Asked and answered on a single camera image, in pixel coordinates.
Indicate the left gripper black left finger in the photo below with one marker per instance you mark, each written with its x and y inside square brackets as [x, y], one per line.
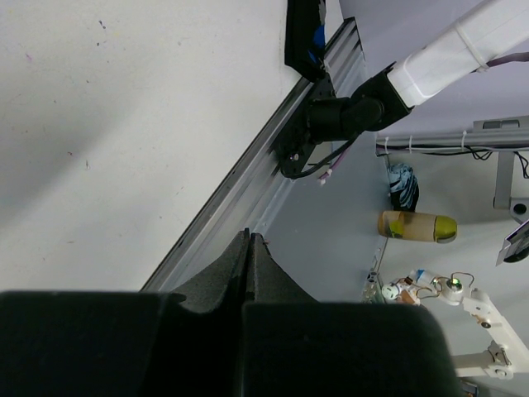
[180, 343]

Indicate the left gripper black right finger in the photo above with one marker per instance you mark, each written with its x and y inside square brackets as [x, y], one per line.
[295, 346]

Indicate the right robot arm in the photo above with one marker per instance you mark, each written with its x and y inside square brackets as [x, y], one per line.
[471, 43]

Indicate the yellow green capped bottle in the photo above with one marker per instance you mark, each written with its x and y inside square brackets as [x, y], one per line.
[417, 227]

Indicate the folded blue black cloth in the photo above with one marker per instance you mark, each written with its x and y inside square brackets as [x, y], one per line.
[403, 187]

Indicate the black blue sock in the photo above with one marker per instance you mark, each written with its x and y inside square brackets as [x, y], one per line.
[305, 41]

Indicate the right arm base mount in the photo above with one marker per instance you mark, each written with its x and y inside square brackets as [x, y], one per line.
[293, 146]

